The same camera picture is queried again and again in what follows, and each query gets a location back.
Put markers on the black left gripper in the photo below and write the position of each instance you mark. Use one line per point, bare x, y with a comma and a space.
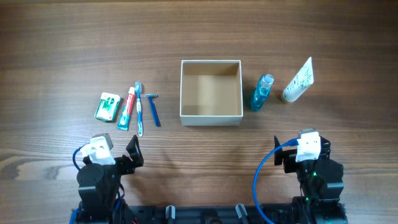
128, 160

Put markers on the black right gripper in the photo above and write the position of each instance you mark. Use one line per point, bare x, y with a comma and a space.
288, 156

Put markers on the red green toothpaste tube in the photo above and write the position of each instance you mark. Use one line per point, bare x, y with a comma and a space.
126, 113

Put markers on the green white soap box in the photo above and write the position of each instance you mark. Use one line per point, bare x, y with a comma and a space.
108, 107

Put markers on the blue disposable razor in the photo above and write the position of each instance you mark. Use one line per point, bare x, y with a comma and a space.
150, 97

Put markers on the blue white toothbrush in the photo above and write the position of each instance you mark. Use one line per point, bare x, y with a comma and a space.
140, 129

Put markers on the blue mouthwash bottle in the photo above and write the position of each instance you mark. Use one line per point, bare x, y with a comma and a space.
262, 92

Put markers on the white patterned lotion tube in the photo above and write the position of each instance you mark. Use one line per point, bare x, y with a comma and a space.
300, 83

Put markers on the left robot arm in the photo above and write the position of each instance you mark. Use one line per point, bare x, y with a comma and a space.
99, 181

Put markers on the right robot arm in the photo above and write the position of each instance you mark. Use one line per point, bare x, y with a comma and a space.
321, 183

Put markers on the white cardboard box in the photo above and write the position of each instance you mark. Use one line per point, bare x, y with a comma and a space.
211, 93

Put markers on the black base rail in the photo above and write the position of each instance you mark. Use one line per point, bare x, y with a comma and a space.
240, 213

